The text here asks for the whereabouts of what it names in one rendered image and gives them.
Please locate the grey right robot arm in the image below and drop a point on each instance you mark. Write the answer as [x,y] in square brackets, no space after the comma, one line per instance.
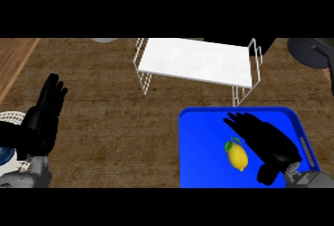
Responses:
[312,180]

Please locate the yellow lemon with green leaf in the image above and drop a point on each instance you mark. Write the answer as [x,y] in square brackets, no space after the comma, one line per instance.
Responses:
[238,157]

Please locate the grey round object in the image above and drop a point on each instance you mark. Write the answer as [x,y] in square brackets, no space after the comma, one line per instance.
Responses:
[103,39]

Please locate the white blue patterned plate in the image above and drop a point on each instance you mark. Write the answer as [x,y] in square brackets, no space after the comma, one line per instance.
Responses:
[7,117]

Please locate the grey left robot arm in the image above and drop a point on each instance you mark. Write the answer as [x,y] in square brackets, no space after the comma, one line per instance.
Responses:
[35,176]

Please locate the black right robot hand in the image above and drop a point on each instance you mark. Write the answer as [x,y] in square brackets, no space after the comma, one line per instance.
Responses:
[269,141]

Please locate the dark grey pan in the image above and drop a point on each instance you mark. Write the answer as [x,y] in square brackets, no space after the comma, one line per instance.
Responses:
[309,53]

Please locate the blue plastic tray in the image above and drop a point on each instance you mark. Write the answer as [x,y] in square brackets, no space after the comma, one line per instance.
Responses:
[202,147]

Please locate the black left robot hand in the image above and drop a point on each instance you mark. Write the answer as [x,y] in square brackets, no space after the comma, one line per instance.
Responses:
[41,123]

